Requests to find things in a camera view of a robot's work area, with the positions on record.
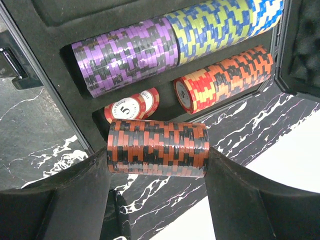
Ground purple black chip stack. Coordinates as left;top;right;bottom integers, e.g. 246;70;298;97
71;16;179;98

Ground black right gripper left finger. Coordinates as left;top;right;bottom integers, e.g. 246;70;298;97
0;147;111;240

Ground blue white chip stack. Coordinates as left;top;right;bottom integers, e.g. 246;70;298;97
247;0;284;37

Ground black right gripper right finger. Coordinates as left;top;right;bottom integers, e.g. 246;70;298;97
204;147;320;240

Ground red tan five chips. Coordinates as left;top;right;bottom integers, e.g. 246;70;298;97
103;69;217;123

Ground brown black chip stack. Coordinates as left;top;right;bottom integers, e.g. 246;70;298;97
106;119;210;178

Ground black poker chip case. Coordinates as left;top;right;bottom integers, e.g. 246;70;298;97
0;0;320;153

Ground orange black chip stack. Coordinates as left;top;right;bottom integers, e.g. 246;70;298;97
205;45;274;103

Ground blue yellow chip stack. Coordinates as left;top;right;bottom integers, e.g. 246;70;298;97
164;0;255;65

